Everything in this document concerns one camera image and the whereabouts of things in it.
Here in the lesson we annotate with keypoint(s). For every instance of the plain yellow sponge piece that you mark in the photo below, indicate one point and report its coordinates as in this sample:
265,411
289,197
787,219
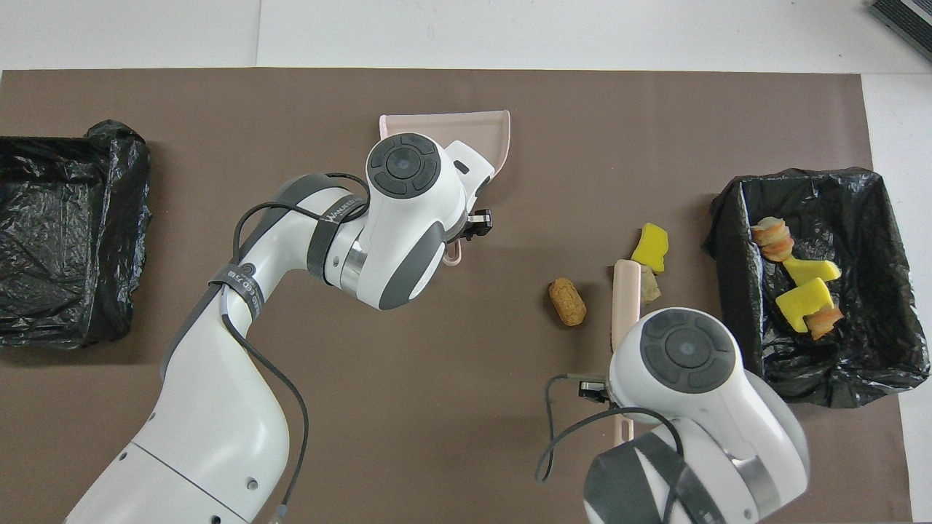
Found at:
650,244

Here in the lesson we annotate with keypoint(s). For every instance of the beige plastic dustpan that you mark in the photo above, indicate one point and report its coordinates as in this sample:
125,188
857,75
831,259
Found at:
480,135

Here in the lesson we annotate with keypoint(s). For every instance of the brown table mat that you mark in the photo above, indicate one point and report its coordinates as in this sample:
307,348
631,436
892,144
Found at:
437,400

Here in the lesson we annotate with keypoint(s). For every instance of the pale beige sponge chunk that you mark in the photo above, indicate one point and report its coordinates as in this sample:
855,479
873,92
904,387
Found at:
650,287

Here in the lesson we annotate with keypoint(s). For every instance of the curved yellow sponge piece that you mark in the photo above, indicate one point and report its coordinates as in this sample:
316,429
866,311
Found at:
812,271

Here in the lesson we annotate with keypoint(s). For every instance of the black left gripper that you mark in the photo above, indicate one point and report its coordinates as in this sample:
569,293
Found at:
469,229

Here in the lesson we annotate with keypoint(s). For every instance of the black bag lined bin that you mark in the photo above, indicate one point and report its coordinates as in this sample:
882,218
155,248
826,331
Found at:
874,218
65,240

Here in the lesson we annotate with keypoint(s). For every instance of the brown oval bread-like chunk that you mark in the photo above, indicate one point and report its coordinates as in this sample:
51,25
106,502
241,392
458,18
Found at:
568,302

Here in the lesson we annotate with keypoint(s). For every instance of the yellow sponge with green pad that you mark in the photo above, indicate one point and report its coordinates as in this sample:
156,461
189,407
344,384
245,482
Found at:
801,302

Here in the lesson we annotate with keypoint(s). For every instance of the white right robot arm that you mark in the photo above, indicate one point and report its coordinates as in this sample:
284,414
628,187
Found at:
692,407

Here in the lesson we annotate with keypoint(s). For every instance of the beige hand brush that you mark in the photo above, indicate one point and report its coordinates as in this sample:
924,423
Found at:
626,306

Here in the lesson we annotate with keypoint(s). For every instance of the beige layered sponge chunk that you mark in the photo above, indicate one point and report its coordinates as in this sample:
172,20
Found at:
772,239

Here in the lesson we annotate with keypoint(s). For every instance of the dark ribbed object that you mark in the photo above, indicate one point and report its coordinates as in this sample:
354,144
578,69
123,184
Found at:
906,18

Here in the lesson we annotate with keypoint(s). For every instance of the orange striped sponge chunk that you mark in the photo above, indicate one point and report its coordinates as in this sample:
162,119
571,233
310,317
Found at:
824,320

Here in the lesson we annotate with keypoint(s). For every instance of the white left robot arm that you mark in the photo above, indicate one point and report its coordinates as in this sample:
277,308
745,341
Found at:
218,400

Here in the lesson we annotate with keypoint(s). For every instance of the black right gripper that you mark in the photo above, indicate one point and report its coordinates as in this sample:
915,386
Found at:
593,389

